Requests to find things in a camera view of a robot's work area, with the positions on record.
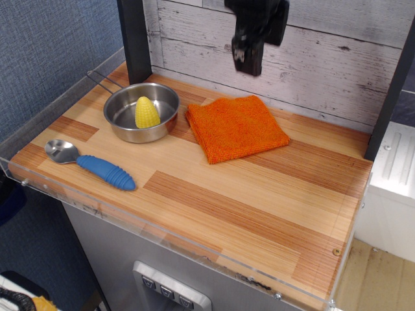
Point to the dark frame post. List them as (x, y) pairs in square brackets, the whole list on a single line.
[(392, 96), (135, 41)]

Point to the silver dispenser button panel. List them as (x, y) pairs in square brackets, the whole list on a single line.
[(168, 290)]

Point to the white aluminium rail block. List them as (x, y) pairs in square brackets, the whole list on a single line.
[(393, 168)]

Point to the yellow toy corn cob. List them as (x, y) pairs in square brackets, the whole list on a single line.
[(146, 115)]

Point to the stainless steel pan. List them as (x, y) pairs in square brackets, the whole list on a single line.
[(119, 111)]

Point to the blue handled metal spoon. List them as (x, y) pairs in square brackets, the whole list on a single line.
[(63, 152)]

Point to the orange cloth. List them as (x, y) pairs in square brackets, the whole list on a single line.
[(229, 129)]

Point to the grey toy fridge cabinet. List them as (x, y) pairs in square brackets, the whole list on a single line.
[(237, 270)]

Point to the dark left frame post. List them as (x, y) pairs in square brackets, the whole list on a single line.
[(135, 41)]

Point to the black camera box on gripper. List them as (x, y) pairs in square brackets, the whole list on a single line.
[(277, 24)]

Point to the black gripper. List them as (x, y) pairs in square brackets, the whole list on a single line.
[(251, 29)]

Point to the yellow object bottom left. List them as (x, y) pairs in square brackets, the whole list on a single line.
[(42, 304)]

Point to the dark right frame post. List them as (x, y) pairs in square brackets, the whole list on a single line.
[(392, 96)]

